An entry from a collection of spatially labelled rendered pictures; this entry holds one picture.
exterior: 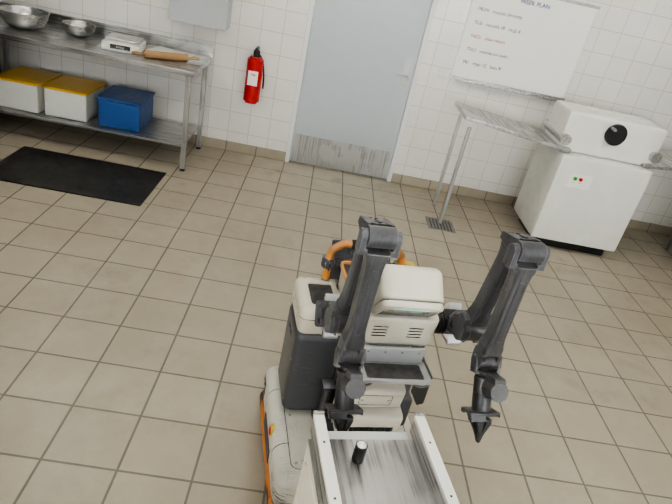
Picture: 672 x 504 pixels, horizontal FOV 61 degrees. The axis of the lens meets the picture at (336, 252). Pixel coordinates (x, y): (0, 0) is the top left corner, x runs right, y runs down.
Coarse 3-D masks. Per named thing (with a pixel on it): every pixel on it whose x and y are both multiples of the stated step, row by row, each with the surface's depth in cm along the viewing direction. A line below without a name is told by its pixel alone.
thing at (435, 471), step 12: (420, 420) 157; (420, 432) 153; (420, 444) 153; (432, 444) 150; (420, 456) 152; (432, 456) 146; (432, 468) 145; (444, 468) 144; (432, 480) 144; (444, 480) 140; (432, 492) 143; (444, 492) 137
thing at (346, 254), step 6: (336, 240) 231; (336, 252) 232; (342, 252) 232; (348, 252) 233; (324, 258) 224; (336, 258) 229; (342, 258) 231; (348, 258) 233; (324, 264) 225; (330, 264) 224; (336, 264) 229; (396, 264) 231; (336, 270) 232; (330, 276) 232; (336, 276) 233
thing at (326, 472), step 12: (312, 420) 152; (324, 420) 150; (312, 432) 151; (324, 432) 146; (312, 444) 150; (324, 444) 143; (324, 456) 139; (324, 468) 136; (324, 480) 134; (336, 480) 134; (324, 492) 134; (336, 492) 131
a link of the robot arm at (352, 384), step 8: (336, 352) 161; (336, 360) 160; (344, 368) 157; (352, 368) 157; (360, 368) 158; (344, 376) 157; (352, 376) 152; (360, 376) 153; (344, 384) 154; (352, 384) 152; (360, 384) 153; (352, 392) 153; (360, 392) 153
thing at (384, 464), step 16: (336, 448) 150; (352, 448) 151; (368, 448) 152; (384, 448) 154; (400, 448) 155; (304, 464) 152; (336, 464) 146; (352, 464) 147; (368, 464) 148; (384, 464) 149; (400, 464) 150; (416, 464) 151; (304, 480) 150; (352, 480) 142; (368, 480) 143; (384, 480) 144; (400, 480) 145; (416, 480) 146; (304, 496) 149; (320, 496) 136; (352, 496) 138; (368, 496) 139; (384, 496) 140; (400, 496) 141; (416, 496) 142; (432, 496) 143
